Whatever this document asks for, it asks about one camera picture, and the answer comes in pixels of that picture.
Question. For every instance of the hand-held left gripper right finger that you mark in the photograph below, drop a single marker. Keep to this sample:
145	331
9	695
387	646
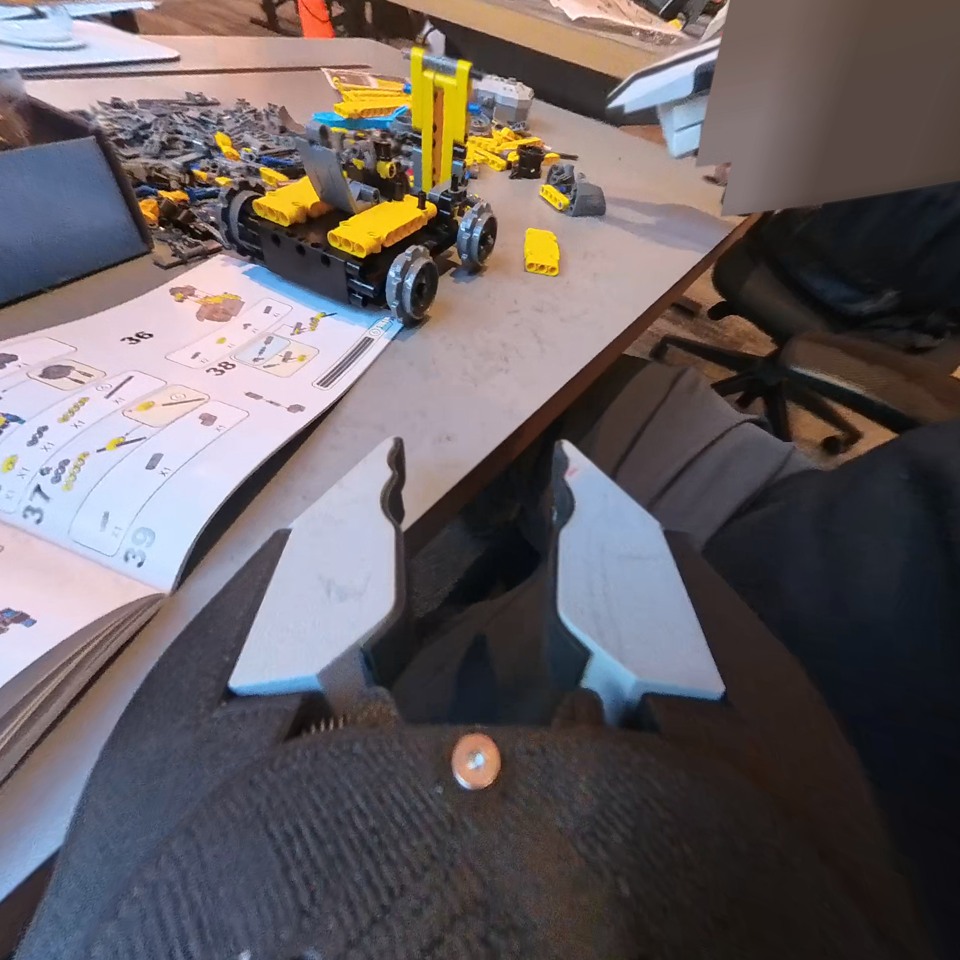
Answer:
630	600

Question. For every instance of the yellow toy vehicle model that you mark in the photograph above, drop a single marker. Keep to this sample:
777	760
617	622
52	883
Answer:
375	225

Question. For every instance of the black chair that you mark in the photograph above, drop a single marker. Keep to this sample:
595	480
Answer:
810	330

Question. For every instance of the grey workbench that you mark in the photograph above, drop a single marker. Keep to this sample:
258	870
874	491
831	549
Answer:
540	37

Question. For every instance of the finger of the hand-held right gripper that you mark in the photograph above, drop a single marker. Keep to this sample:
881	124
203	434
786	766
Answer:
660	79
825	90

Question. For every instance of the black spoked toy wheel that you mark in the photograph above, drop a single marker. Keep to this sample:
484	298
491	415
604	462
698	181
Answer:
529	161

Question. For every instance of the grey desk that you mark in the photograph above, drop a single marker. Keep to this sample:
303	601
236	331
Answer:
540	337

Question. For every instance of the orange traffic cone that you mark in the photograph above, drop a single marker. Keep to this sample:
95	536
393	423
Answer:
315	19

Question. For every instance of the white instruction booklet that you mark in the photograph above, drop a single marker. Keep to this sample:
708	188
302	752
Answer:
187	390

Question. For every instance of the pile of small toy parts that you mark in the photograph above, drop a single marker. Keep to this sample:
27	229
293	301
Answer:
180	142

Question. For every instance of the small grey toy connector piece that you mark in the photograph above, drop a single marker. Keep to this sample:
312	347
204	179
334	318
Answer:
589	201

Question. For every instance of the dark blue robot kit box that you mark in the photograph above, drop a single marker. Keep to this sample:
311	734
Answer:
67	217

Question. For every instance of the white monitor stand base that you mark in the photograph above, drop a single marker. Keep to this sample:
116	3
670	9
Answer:
82	49

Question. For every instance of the blue curved toy panel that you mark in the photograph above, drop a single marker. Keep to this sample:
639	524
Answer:
360	118

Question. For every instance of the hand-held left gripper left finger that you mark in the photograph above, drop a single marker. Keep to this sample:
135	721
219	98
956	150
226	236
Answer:
322	592

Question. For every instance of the short yellow toy beam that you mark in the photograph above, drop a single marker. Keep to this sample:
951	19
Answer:
555	195

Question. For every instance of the long yellow holed toy block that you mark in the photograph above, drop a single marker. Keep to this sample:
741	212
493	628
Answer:
541	251

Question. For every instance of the grey toy hub block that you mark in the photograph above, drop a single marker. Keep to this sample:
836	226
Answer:
502	97

